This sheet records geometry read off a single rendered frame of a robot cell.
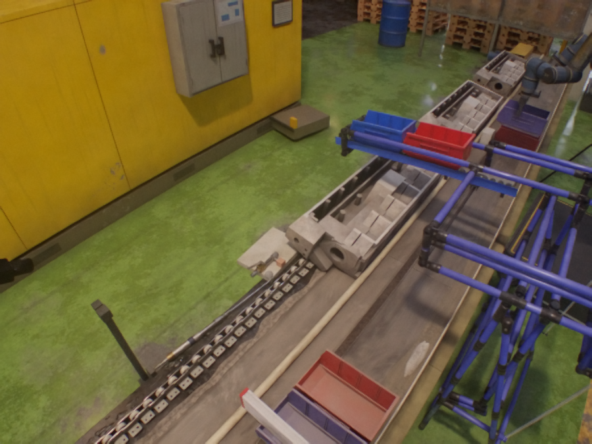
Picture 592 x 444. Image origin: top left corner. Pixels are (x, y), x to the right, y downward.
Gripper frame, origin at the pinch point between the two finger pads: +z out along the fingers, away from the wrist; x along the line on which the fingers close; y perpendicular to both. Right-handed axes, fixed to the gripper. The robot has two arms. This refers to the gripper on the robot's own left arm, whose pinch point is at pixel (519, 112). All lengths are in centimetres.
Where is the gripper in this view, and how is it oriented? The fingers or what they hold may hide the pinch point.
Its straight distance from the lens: 302.2
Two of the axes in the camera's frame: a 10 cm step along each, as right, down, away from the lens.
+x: -6.3, 5.2, -5.8
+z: 0.0, 7.5, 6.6
